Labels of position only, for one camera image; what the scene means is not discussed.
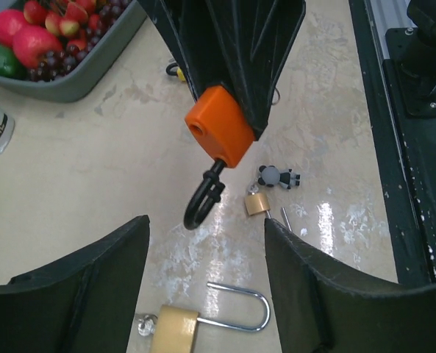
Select large padlock keys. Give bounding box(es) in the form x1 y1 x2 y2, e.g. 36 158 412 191
135 313 158 337

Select yellow padlock keys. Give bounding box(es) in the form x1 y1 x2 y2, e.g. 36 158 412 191
271 88 281 105

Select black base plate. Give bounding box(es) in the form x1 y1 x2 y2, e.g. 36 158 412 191
349 1 436 285

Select panda keychain figure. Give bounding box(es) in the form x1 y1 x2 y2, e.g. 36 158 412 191
257 165 301 190

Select dark grape bunch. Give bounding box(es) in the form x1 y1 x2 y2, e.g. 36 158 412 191
27 1 131 82

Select red apple upper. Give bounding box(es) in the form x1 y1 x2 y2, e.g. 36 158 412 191
0 9 29 48

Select large brass padlock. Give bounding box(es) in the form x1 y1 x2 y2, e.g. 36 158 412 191
149 281 271 353

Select red apple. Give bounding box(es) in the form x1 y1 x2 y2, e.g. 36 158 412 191
0 9 29 48
12 25 62 68

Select strawberry pile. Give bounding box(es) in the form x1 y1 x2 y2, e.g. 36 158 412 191
23 0 105 38

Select yellow padlock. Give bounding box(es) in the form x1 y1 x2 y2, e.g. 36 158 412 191
165 62 186 82

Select orange padlock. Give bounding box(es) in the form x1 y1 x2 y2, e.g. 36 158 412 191
184 85 255 230

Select grey fruit tray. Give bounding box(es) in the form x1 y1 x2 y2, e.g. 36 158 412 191
0 1 146 103

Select green lime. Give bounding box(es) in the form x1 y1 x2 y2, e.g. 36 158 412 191
0 45 26 79

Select red apple lower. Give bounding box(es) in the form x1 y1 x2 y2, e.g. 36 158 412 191
12 25 62 68

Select small brass padlock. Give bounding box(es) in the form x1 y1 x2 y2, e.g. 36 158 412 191
244 190 272 219

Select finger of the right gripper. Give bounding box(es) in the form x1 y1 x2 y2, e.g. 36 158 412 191
139 1 240 101
206 0 306 139

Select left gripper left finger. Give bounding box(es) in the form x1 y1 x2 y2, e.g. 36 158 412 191
0 215 150 352

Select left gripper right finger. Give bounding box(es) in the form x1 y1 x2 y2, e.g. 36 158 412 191
265 218 436 352

